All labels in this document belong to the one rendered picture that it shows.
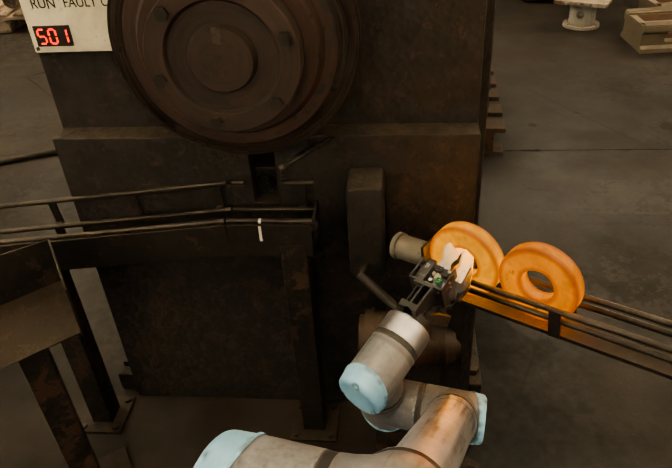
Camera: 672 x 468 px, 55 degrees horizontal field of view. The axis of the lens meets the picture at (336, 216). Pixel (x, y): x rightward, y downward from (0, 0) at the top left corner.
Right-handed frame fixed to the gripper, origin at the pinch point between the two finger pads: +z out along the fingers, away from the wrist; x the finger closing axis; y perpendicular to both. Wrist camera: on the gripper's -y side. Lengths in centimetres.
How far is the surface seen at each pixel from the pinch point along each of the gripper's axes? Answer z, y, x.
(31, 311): -59, 6, 72
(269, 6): -1, 51, 31
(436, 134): 18.5, 9.4, 17.2
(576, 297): -1.1, 1.4, -22.5
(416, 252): -3.1, -2.8, 10.6
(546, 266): 0.2, 5.3, -16.5
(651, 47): 288, -167, 57
